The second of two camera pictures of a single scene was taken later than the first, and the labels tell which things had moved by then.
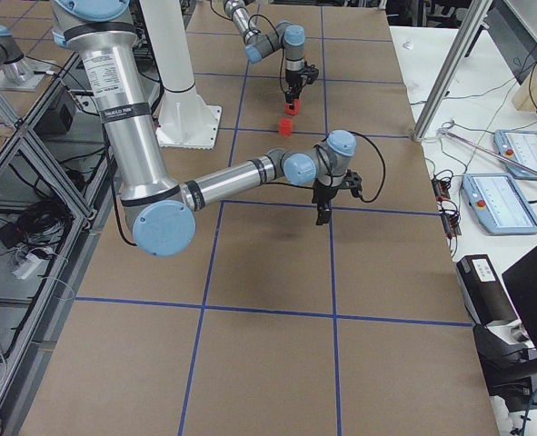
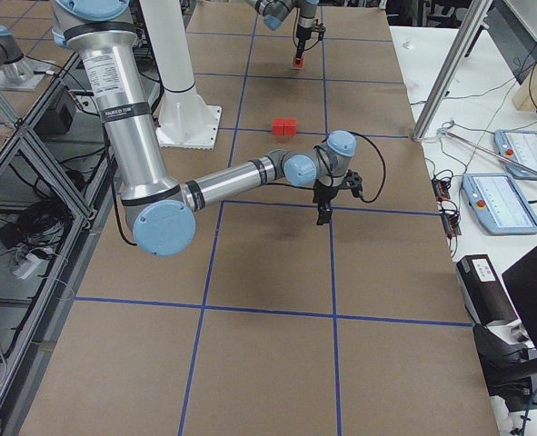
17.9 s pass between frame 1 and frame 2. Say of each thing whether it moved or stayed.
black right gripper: stayed
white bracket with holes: stayed
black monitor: stayed
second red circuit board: stayed
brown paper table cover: stayed
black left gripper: moved
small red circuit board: stayed
